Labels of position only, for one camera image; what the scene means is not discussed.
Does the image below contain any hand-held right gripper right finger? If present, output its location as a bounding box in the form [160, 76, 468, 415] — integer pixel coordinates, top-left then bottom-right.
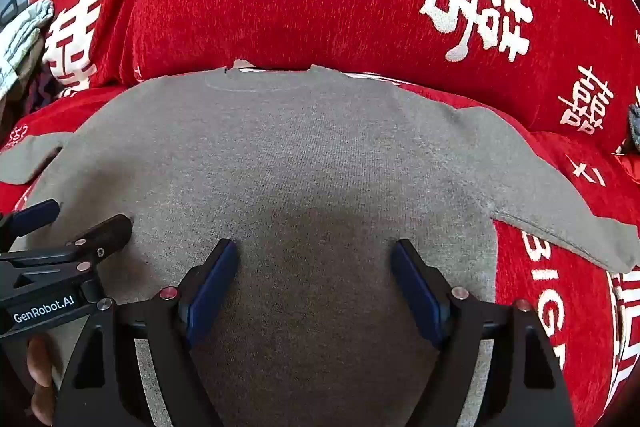
[390, 238, 576, 427]

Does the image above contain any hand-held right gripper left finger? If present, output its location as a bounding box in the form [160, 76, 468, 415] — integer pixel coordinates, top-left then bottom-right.
[52, 238, 240, 427]

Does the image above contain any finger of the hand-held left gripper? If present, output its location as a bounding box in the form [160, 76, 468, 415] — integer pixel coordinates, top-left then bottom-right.
[0, 214, 134, 281]
[0, 200, 61, 251]

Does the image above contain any grey knit sweater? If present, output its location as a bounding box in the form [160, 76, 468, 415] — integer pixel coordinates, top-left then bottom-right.
[0, 64, 640, 427]

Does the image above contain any person's left hand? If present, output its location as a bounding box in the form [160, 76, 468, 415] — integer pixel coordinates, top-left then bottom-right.
[26, 336, 57, 426]

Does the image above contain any dark patterned cloth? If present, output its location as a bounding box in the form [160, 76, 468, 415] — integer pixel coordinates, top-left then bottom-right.
[10, 42, 68, 112]

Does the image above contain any pale grey-green cloth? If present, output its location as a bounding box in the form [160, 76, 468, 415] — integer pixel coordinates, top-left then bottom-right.
[0, 0, 55, 98]

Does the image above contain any small grey cloth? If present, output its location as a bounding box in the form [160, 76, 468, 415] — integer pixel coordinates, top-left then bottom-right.
[627, 104, 640, 148]

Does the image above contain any red printed sofa cover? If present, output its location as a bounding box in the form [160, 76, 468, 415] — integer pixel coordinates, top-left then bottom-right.
[0, 0, 640, 427]

